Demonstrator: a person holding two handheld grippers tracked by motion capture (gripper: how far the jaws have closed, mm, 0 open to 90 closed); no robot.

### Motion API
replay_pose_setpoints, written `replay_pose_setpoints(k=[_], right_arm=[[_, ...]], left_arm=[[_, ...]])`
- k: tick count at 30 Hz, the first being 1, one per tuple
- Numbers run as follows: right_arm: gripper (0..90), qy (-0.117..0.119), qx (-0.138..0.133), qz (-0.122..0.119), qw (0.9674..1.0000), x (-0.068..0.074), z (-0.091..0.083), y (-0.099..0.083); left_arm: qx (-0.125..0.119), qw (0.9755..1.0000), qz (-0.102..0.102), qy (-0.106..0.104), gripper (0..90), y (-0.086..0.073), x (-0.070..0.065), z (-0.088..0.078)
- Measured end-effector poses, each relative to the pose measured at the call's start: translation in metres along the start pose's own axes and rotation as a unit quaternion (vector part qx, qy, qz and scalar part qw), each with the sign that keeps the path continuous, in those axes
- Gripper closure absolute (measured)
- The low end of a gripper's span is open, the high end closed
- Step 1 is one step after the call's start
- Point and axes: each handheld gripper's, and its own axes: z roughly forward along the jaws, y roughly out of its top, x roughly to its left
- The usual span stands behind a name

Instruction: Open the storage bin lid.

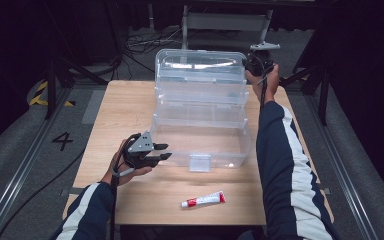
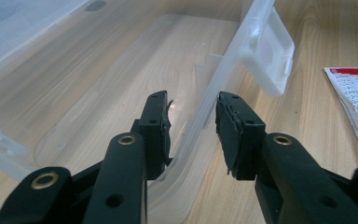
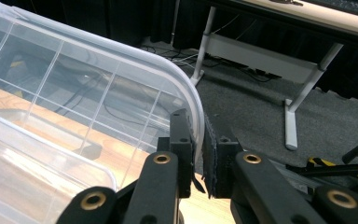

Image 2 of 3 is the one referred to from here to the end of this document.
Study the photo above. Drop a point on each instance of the clear plastic storage box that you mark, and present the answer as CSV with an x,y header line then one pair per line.
x,y
84,77

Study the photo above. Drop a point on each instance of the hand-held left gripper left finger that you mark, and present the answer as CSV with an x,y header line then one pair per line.
x,y
152,133

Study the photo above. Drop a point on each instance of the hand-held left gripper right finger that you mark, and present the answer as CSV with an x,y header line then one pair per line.
x,y
239,137

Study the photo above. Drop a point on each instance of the red and white ointment tube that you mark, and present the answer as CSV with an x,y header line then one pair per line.
x,y
357,102

